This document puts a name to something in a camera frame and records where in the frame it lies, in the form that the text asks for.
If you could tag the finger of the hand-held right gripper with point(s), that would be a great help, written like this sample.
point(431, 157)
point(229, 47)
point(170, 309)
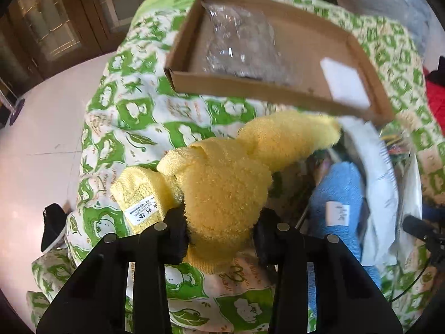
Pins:
point(419, 228)

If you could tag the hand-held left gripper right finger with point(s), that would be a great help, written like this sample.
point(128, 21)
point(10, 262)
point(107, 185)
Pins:
point(267, 231)

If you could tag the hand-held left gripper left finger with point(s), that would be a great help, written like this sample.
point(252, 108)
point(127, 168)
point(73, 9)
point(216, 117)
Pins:
point(175, 238)

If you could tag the yellow fluffy towel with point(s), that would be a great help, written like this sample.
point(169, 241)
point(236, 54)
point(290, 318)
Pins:
point(222, 188)

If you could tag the white plastic packet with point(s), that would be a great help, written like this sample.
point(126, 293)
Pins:
point(377, 181)

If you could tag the blue fluffy towel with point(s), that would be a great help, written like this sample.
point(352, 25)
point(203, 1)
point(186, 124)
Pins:
point(340, 188)

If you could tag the shallow cardboard box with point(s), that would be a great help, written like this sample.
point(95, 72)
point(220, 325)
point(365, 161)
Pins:
point(243, 88)

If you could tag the black shoe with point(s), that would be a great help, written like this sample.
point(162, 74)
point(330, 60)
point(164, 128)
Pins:
point(52, 222)

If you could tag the red cloth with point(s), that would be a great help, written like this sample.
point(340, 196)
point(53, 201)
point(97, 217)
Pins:
point(436, 102)

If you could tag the green printed blanket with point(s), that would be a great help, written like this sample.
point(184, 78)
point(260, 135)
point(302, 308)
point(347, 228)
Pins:
point(146, 111)

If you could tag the white square pad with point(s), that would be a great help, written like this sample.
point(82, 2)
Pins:
point(344, 81)

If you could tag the clear plastic bag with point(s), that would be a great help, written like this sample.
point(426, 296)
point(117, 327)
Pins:
point(243, 41)

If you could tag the small purple object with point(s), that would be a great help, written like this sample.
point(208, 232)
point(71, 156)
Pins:
point(17, 111)

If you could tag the wooden glass door cabinet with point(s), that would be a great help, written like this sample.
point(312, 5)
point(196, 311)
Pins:
point(69, 14)

